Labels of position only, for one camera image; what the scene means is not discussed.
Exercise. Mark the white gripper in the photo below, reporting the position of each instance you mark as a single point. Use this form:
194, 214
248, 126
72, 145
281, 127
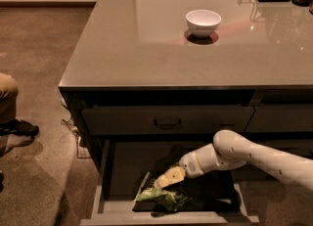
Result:
189, 163

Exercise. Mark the green jalapeno chip bag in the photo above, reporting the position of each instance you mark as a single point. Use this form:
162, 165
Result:
169, 198

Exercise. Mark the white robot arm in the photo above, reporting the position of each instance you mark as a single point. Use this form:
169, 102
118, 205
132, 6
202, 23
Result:
230, 150

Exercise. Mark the open grey middle drawer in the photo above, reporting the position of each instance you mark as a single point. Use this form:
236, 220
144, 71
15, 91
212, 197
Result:
216, 199

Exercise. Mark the closed dark top drawer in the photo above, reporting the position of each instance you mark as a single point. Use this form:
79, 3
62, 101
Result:
144, 120

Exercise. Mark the dark right cabinet drawers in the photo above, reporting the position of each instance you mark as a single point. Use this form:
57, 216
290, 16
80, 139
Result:
282, 118

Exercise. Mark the white ceramic bowl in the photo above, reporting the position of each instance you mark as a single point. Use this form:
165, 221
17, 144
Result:
202, 23

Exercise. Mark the black shoe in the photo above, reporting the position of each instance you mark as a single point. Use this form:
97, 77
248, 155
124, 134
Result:
19, 127

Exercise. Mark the person leg tan trousers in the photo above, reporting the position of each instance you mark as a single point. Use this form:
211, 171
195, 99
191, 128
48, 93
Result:
8, 98

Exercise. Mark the black top drawer handle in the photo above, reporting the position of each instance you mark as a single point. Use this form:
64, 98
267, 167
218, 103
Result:
167, 123

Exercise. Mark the wire rack on floor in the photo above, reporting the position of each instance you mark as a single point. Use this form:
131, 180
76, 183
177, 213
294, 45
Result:
81, 149

